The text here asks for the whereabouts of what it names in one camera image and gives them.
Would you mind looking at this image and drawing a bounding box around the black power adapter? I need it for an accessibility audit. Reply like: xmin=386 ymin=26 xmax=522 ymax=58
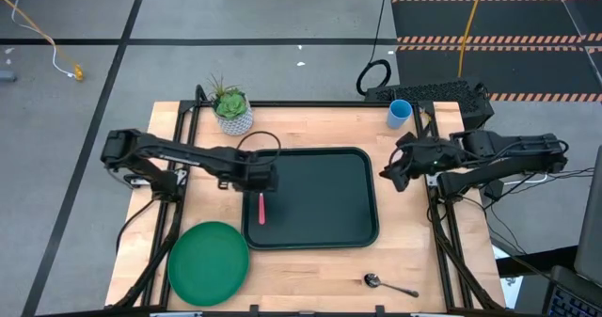
xmin=483 ymin=179 xmax=505 ymax=202

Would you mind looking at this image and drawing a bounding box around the laptop keyboard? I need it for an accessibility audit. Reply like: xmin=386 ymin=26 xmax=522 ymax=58
xmin=543 ymin=264 xmax=602 ymax=317

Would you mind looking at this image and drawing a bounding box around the grey monitor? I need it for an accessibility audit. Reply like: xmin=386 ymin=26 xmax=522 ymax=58
xmin=573 ymin=143 xmax=602 ymax=288

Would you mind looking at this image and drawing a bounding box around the orange cable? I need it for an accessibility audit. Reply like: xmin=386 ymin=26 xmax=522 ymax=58
xmin=0 ymin=0 xmax=85 ymax=82

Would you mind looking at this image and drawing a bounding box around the black looped cable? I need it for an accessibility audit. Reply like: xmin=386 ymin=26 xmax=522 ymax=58
xmin=356 ymin=0 xmax=392 ymax=97

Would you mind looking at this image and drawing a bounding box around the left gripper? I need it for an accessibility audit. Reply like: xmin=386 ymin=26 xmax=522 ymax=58
xmin=218 ymin=150 xmax=280 ymax=194

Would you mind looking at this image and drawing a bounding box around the white paper sheet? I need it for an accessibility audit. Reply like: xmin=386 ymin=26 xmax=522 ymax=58
xmin=492 ymin=255 xmax=524 ymax=309

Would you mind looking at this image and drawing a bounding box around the metal spoon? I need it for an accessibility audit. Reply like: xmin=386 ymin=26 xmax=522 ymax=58
xmin=363 ymin=272 xmax=420 ymax=299

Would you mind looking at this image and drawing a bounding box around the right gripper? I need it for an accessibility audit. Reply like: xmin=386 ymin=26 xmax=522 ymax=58
xmin=379 ymin=135 xmax=466 ymax=181

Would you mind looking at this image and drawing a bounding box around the white cable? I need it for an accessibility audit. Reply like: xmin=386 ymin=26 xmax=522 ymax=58
xmin=9 ymin=0 xmax=76 ymax=78
xmin=503 ymin=171 xmax=549 ymax=186

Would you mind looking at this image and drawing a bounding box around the black hazard-striped floor mat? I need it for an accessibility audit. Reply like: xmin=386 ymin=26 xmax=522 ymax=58
xmin=390 ymin=0 xmax=602 ymax=104

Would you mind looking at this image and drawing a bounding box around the green plate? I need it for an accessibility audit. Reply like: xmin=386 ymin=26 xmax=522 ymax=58
xmin=166 ymin=220 xmax=251 ymax=308

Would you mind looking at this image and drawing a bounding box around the succulent in patterned pot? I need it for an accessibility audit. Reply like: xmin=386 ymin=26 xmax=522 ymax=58
xmin=206 ymin=71 xmax=255 ymax=137

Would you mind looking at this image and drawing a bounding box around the blue cup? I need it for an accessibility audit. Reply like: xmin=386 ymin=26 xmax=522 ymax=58
xmin=387 ymin=99 xmax=414 ymax=131

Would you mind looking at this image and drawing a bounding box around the dark green tray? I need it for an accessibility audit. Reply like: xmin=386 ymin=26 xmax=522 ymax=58
xmin=241 ymin=146 xmax=380 ymax=251

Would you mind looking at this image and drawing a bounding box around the black power cable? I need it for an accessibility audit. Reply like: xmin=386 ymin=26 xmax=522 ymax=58
xmin=489 ymin=198 xmax=529 ymax=257
xmin=498 ymin=166 xmax=596 ymax=197

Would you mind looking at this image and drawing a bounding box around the black perforated box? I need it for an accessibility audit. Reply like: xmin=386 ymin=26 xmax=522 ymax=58
xmin=364 ymin=80 xmax=496 ymax=133

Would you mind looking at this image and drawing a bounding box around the yellow cable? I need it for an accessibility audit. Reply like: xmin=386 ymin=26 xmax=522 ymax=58
xmin=457 ymin=0 xmax=488 ymax=79

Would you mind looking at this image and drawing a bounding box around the black aluminium table frame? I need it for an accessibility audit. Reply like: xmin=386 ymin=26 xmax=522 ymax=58
xmin=110 ymin=84 xmax=507 ymax=311

